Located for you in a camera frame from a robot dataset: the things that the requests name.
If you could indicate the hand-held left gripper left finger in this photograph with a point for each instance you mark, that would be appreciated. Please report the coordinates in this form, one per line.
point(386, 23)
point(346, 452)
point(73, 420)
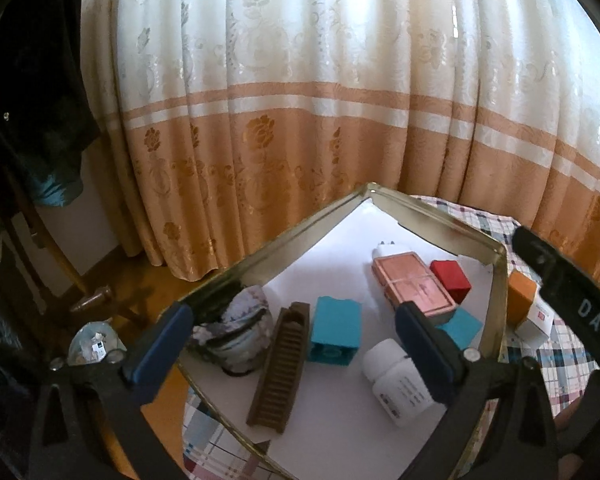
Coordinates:
point(160, 342)

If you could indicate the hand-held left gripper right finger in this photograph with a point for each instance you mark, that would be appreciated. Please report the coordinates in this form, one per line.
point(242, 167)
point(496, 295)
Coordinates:
point(425, 355)

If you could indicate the white pill bottle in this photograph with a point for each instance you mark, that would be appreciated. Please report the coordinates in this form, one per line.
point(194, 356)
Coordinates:
point(397, 385)

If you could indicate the small blue plastic block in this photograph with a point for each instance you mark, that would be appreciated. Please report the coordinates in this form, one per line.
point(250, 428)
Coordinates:
point(461, 331)

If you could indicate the red plastic block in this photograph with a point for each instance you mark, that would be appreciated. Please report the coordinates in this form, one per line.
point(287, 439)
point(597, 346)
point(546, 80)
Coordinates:
point(450, 280)

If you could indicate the pink card box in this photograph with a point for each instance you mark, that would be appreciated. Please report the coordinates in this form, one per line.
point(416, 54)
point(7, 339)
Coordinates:
point(405, 275)

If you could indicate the large teal plastic block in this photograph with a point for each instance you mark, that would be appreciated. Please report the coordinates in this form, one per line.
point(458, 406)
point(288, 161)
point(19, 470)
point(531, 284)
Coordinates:
point(332, 327)

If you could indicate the white charger plug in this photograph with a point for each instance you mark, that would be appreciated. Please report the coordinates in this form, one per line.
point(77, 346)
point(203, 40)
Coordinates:
point(387, 250)

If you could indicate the dark ribbed plastic rack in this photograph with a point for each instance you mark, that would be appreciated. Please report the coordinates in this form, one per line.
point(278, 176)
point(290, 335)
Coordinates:
point(280, 370)

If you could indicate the metal-rimmed white tray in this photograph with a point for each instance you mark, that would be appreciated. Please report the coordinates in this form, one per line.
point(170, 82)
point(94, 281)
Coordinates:
point(265, 262)

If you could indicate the white box with red label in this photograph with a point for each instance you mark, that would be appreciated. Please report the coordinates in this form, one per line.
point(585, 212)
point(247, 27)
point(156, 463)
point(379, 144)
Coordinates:
point(535, 325)

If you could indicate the orange plastic block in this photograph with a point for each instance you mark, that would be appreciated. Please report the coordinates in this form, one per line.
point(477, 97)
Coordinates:
point(522, 295)

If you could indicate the clear plastic packet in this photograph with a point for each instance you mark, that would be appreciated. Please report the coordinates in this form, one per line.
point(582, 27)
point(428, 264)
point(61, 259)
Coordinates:
point(92, 345)

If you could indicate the plaid tablecloth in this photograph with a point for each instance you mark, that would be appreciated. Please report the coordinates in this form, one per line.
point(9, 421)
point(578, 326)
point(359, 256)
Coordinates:
point(570, 375)

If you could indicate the wooden chair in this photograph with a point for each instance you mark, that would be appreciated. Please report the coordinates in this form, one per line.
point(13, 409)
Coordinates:
point(55, 247)

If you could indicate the dark hanging clothing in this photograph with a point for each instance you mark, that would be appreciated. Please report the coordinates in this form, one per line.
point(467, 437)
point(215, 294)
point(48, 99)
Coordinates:
point(35, 110)

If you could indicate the cream and orange curtain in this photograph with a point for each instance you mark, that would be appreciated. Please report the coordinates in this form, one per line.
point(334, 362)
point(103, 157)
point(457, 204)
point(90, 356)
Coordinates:
point(305, 85)

